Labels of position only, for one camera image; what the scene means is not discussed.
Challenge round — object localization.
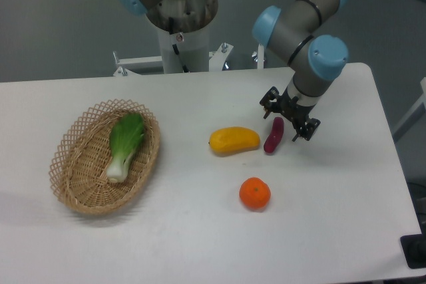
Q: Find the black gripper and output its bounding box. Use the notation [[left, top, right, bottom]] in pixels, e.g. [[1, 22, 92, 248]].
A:
[[260, 86, 321, 142]]

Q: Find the purple sweet potato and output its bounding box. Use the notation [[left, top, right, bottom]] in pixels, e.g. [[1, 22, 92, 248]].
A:
[[264, 117, 284, 154]]

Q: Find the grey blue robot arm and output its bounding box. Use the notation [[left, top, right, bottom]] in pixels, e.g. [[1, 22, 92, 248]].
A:
[[119, 0, 348, 140]]

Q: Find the yellow mango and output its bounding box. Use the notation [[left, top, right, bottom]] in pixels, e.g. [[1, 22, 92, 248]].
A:
[[209, 126, 260, 156]]

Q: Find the orange tangerine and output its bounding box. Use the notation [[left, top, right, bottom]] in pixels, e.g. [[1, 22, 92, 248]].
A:
[[239, 177, 272, 210]]

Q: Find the white furniture at right edge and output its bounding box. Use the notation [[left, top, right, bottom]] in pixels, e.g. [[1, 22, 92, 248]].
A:
[[392, 78, 425, 143]]

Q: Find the green bok choy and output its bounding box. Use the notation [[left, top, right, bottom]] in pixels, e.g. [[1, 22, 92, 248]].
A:
[[106, 113, 144, 184]]

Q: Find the black device at table edge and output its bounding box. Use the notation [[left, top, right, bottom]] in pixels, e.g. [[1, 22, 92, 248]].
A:
[[400, 234, 425, 269]]

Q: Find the woven wicker basket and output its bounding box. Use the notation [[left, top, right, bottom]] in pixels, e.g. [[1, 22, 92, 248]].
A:
[[49, 99, 160, 215]]

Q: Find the white metal mounting frame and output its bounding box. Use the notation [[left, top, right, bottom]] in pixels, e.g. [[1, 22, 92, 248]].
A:
[[112, 43, 267, 76]]

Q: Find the black cable on pedestal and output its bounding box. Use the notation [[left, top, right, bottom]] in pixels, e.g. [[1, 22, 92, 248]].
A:
[[168, 17, 190, 74]]

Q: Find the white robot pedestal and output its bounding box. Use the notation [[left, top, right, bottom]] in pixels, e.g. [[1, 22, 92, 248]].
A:
[[146, 0, 220, 74]]

